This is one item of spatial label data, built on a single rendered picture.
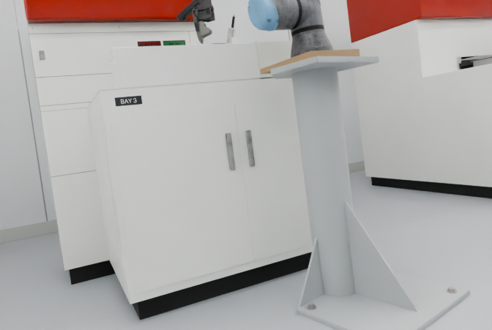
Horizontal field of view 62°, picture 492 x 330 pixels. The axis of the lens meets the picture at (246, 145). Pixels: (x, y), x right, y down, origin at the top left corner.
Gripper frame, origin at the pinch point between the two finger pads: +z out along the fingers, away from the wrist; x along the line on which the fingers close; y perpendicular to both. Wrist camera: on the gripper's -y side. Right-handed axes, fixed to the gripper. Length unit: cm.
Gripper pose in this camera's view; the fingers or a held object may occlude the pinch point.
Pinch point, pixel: (200, 41)
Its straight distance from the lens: 185.7
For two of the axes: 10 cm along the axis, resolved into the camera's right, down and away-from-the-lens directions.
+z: 1.3, 9.9, 0.5
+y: 9.8, -1.2, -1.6
